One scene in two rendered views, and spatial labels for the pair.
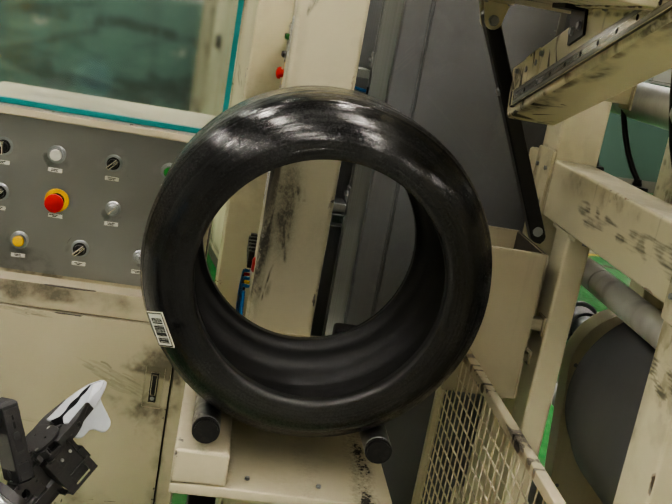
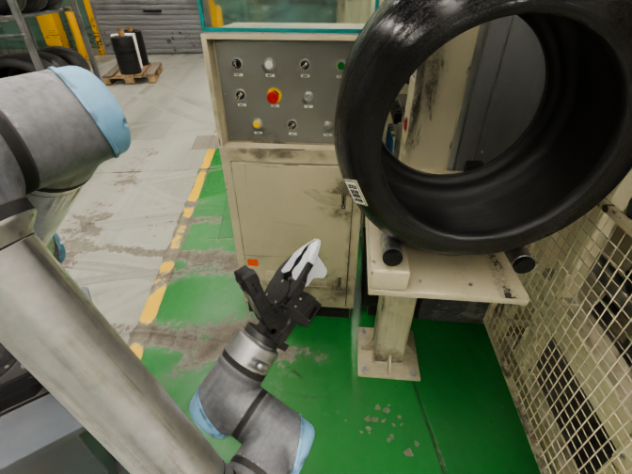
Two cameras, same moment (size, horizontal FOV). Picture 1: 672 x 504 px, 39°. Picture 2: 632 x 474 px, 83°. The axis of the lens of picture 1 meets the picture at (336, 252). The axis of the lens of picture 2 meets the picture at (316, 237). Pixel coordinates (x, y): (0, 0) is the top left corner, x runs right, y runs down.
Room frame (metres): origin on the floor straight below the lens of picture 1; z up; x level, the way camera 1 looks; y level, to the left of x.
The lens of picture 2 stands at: (0.73, 0.18, 1.40)
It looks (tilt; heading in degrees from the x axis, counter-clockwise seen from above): 35 degrees down; 13
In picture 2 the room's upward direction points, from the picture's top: straight up
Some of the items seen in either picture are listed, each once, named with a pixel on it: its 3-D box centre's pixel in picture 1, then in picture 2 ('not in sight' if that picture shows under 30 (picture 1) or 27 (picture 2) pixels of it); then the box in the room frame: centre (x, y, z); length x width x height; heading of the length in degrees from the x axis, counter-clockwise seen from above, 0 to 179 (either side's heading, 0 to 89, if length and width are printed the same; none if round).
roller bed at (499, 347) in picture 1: (482, 307); not in sight; (1.83, -0.31, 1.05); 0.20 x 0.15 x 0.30; 8
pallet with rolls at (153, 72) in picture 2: not in sight; (130, 54); (6.82, 4.93, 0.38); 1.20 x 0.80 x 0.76; 26
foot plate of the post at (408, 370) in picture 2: not in sight; (387, 350); (1.81, 0.09, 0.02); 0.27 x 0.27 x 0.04; 8
